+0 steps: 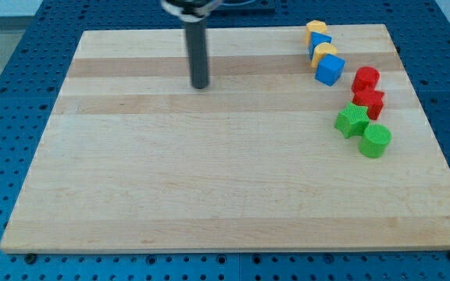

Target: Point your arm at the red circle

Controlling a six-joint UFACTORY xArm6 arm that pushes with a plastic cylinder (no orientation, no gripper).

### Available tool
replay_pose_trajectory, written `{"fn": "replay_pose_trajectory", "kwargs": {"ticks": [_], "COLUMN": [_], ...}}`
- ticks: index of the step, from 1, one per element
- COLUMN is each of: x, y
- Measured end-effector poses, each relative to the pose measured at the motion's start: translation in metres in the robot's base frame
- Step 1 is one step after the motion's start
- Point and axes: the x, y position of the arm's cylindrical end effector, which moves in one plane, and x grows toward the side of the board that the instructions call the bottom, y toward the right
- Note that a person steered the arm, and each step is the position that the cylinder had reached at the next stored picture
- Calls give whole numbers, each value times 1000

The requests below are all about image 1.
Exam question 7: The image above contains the yellow hexagon block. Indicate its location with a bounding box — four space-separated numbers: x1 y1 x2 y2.
305 20 327 45

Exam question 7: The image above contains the green star block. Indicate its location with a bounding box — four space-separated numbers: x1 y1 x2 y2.
334 102 370 138

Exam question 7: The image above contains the blue cube block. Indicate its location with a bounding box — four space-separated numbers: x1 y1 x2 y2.
315 54 345 87

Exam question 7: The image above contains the yellow cylinder block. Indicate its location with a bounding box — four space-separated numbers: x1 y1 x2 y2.
311 42 338 69

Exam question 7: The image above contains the robot arm flange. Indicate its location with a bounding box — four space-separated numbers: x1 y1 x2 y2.
160 0 223 23

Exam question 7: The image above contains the green cylinder block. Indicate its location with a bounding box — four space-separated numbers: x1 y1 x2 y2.
359 124 392 158

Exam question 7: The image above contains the blue block upper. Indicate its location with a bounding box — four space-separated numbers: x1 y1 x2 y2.
308 31 332 59

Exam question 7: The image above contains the red star block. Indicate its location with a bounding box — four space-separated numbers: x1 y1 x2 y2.
352 87 385 120

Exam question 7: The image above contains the dark grey cylindrical pointer rod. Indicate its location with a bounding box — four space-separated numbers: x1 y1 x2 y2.
184 18 209 89

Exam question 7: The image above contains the red cylinder block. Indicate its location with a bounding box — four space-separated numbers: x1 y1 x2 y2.
352 66 380 93

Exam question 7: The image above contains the light wooden board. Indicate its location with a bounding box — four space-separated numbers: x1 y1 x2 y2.
0 24 450 254

